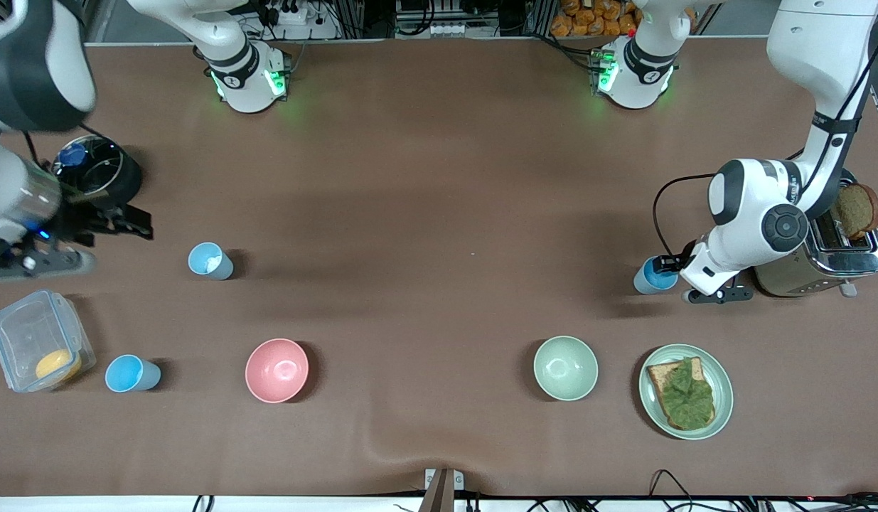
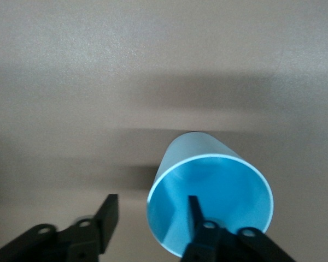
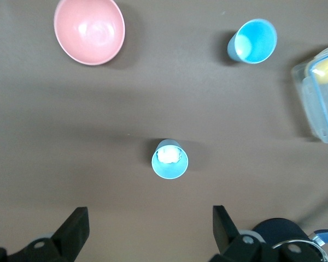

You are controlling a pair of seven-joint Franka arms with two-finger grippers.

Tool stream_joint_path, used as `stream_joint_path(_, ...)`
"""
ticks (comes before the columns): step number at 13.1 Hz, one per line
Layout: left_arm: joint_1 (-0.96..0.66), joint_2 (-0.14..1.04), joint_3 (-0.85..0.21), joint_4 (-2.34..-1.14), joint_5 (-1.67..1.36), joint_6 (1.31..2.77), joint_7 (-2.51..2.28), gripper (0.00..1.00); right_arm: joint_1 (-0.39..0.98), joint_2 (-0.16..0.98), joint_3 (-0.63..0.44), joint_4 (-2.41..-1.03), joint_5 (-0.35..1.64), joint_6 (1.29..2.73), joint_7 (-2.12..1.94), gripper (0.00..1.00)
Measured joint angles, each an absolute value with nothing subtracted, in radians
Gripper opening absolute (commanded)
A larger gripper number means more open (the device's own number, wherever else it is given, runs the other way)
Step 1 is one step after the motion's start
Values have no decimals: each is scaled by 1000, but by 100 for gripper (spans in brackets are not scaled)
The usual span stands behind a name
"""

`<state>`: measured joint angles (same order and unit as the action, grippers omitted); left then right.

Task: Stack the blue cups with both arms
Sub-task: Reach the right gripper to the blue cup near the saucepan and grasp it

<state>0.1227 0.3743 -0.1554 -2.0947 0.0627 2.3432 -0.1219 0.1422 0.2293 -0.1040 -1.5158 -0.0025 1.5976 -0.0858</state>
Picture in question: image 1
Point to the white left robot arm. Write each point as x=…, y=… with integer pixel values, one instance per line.
x=758, y=213

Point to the blue cup with white inside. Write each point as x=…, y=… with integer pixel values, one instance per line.
x=210, y=261

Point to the brown bread slice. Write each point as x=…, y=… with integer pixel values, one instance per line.
x=657, y=373

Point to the long white power strip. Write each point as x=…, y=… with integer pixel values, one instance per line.
x=431, y=30

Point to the orange round food piece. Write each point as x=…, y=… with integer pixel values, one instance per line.
x=57, y=365

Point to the pale green plate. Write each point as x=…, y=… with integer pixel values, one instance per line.
x=723, y=387

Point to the green lettuce leaf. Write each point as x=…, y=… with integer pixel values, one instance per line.
x=687, y=398

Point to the beige chrome toaster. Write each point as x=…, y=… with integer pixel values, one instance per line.
x=847, y=259

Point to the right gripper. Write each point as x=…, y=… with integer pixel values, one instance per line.
x=83, y=220

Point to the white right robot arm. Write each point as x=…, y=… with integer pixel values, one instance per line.
x=33, y=64

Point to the blue plastic cup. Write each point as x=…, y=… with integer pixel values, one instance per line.
x=645, y=283
x=129, y=374

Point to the bag of orange buns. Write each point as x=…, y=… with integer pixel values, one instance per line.
x=595, y=20

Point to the dark toast slice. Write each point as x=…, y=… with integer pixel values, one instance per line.
x=858, y=211

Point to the clear plastic food container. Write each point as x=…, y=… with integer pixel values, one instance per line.
x=26, y=334

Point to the white power strip with plugs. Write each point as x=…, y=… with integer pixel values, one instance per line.
x=296, y=18

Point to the pale green bowl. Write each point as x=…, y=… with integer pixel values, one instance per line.
x=565, y=368

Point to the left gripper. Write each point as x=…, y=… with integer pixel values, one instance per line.
x=672, y=264

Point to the pink bowl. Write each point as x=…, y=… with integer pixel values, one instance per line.
x=276, y=370

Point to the glass lid with blue knob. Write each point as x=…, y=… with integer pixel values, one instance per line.
x=97, y=169

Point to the metal table clamp bracket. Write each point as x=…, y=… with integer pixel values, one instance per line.
x=443, y=487

